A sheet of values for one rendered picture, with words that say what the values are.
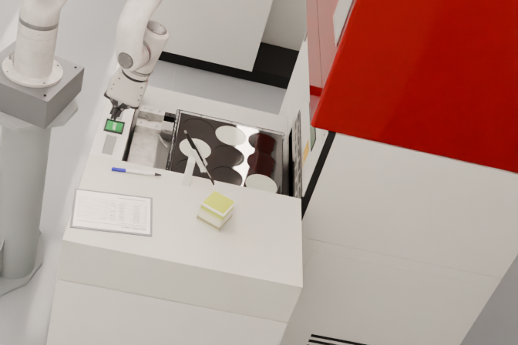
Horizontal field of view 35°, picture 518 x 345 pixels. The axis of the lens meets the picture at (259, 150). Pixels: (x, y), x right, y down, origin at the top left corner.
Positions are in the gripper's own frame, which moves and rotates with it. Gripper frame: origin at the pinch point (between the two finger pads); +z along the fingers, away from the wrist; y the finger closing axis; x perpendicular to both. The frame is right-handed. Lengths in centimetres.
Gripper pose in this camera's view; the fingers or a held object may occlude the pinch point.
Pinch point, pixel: (116, 112)
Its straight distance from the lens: 244.4
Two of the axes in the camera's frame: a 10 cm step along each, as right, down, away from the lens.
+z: -4.5, 7.0, 5.6
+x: -0.3, 6.1, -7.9
